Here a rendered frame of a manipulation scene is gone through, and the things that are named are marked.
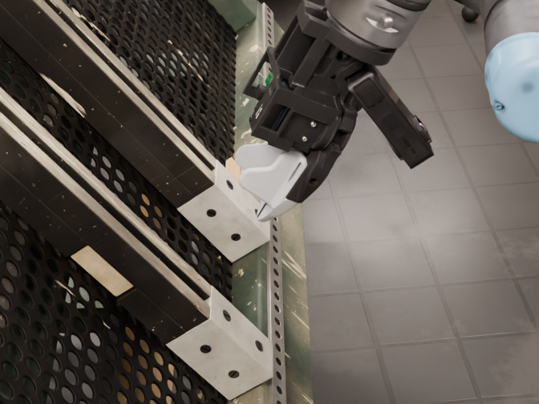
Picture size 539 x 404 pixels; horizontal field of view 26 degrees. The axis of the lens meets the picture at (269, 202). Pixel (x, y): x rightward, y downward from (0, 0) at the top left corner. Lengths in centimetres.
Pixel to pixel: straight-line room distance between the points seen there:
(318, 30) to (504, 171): 251
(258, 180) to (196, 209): 60
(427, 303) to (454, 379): 27
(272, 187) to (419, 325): 189
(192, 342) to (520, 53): 72
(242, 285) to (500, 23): 85
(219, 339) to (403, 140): 48
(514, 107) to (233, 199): 85
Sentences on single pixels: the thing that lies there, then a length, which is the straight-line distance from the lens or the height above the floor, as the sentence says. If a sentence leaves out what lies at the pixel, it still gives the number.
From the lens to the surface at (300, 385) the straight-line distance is 157.
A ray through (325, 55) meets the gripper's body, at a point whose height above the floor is 148.
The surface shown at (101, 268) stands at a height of 110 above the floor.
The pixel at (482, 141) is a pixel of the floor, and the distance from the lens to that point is 357.
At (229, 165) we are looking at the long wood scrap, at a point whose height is 90.
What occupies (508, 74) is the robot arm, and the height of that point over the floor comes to 156.
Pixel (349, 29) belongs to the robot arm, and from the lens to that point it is 95.
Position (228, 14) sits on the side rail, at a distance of 225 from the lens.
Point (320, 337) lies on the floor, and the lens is 286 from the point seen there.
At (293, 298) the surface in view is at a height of 85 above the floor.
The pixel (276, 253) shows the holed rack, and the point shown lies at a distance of 170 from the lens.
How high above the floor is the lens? 198
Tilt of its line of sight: 37 degrees down
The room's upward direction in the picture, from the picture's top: straight up
